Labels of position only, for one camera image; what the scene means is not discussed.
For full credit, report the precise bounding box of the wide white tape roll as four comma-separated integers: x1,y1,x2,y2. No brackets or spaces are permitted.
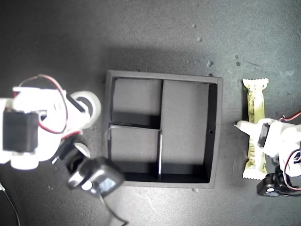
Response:
70,90,102,129

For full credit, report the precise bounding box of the snack bar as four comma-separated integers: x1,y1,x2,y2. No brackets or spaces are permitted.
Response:
242,77,269,181

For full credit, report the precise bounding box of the small white tape roll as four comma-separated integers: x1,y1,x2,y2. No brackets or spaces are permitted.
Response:
74,142,91,159

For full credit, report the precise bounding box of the black tray with wells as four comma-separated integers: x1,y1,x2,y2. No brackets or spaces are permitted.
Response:
105,69,223,189

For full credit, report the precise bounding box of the black camera cable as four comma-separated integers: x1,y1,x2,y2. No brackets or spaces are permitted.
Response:
98,194,129,226

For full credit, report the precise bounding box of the thin black cable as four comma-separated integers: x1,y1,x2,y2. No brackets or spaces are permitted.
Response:
0,183,21,226

